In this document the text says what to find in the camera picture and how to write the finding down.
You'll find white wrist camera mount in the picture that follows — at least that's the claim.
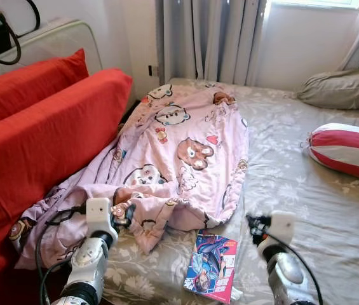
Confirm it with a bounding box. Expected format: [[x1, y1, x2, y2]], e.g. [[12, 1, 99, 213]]
[[86, 197, 112, 234], [267, 211, 296, 245]]

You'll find grey floral pillow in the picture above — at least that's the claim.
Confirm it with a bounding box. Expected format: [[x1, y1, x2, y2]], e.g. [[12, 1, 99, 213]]
[[295, 69, 359, 110]]

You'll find grey floral bed sheet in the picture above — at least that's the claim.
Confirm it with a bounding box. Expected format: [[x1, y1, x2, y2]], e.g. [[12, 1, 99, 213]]
[[100, 78, 359, 305]]

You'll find red white striped bolster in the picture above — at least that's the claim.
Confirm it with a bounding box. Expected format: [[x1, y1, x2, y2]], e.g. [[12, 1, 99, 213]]
[[303, 123, 359, 183]]

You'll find long red cushion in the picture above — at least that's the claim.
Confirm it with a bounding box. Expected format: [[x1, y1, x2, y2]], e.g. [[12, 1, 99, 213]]
[[0, 49, 90, 131], [0, 69, 133, 305]]

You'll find colourful comic book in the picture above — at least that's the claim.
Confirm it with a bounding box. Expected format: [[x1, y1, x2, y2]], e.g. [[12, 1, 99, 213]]
[[184, 232, 238, 304]]

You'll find grey quilted upright mattress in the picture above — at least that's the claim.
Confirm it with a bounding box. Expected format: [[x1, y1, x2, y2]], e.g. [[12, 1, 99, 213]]
[[0, 19, 104, 83]]

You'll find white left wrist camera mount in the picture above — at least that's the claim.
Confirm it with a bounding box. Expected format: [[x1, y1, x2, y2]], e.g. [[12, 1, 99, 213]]
[[86, 197, 112, 234]]

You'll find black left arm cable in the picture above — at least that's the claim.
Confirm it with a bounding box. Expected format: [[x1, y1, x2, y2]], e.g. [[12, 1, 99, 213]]
[[35, 205, 91, 305]]

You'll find pink cartoon print blanket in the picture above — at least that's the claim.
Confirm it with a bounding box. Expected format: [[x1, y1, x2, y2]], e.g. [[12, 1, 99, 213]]
[[11, 83, 250, 271]]

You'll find bright window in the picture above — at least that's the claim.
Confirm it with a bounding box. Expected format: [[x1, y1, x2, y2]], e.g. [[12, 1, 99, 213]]
[[271, 0, 359, 10]]

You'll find black looped wall cable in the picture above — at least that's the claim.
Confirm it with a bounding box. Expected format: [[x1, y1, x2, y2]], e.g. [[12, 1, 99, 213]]
[[0, 0, 41, 66]]

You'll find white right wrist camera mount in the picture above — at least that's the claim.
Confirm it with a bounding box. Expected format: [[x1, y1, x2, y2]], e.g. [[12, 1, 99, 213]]
[[267, 211, 296, 245]]

